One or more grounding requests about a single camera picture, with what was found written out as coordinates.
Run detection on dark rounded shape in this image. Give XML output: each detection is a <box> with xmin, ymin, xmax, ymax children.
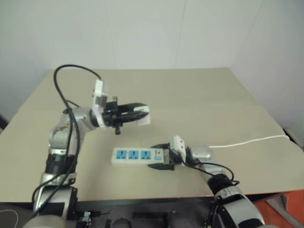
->
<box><xmin>111</xmin><ymin>215</ymin><xmax>133</xmax><ymax>228</ymax></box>

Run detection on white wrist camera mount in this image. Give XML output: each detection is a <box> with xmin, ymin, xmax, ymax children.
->
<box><xmin>169</xmin><ymin>135</ymin><xmax>188</xmax><ymax>165</ymax></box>
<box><xmin>91</xmin><ymin>79</ymin><xmax>110</xmax><ymax>129</ymax></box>

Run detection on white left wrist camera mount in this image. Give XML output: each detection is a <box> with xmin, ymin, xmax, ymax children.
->
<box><xmin>91</xmin><ymin>79</ymin><xmax>110</xmax><ymax>129</ymax></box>

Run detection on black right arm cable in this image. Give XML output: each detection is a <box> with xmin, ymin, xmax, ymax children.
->
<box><xmin>187</xmin><ymin>152</ymin><xmax>240</xmax><ymax>228</ymax></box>

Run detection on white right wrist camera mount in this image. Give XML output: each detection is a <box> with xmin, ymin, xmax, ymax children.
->
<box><xmin>169</xmin><ymin>135</ymin><xmax>188</xmax><ymax>165</ymax></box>

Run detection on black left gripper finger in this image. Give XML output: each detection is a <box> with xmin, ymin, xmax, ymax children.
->
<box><xmin>118</xmin><ymin>102</ymin><xmax>148</xmax><ymax>113</ymax></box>
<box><xmin>116</xmin><ymin>112</ymin><xmax>146</xmax><ymax>124</ymax></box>

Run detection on thin white wire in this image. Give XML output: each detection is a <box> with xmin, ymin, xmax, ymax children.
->
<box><xmin>0</xmin><ymin>209</ymin><xmax>19</xmax><ymax>228</ymax></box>

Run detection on white charger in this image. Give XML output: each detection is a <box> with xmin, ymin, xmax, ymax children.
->
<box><xmin>133</xmin><ymin>105</ymin><xmax>152</xmax><ymax>126</ymax></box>

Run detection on small blue grey connector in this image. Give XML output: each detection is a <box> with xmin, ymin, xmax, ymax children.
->
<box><xmin>82</xmin><ymin>211</ymin><xmax>92</xmax><ymax>225</ymax></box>

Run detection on black table frame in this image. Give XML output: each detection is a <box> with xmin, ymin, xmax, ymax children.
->
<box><xmin>66</xmin><ymin>196</ymin><xmax>216</xmax><ymax>228</ymax></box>

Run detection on white power strip cable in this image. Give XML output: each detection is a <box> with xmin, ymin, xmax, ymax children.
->
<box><xmin>208</xmin><ymin>134</ymin><xmax>289</xmax><ymax>149</ymax></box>

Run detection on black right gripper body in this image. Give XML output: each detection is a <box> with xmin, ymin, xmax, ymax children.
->
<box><xmin>167</xmin><ymin>148</ymin><xmax>181</xmax><ymax>171</ymax></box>

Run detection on grey cloth strip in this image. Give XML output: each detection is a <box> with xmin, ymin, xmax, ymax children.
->
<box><xmin>265</xmin><ymin>192</ymin><xmax>304</xmax><ymax>225</ymax></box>

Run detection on white power strip blue sockets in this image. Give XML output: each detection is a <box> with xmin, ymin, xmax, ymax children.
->
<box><xmin>111</xmin><ymin>146</ymin><xmax>170</xmax><ymax>166</ymax></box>

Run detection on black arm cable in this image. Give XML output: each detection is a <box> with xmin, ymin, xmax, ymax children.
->
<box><xmin>187</xmin><ymin>152</ymin><xmax>240</xmax><ymax>228</ymax></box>
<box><xmin>31</xmin><ymin>63</ymin><xmax>104</xmax><ymax>216</ymax></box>

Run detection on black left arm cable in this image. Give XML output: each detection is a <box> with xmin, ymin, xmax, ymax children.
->
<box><xmin>31</xmin><ymin>63</ymin><xmax>104</xmax><ymax>216</ymax></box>

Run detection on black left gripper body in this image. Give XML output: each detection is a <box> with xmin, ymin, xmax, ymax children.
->
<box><xmin>103</xmin><ymin>95</ymin><xmax>124</xmax><ymax>135</ymax></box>

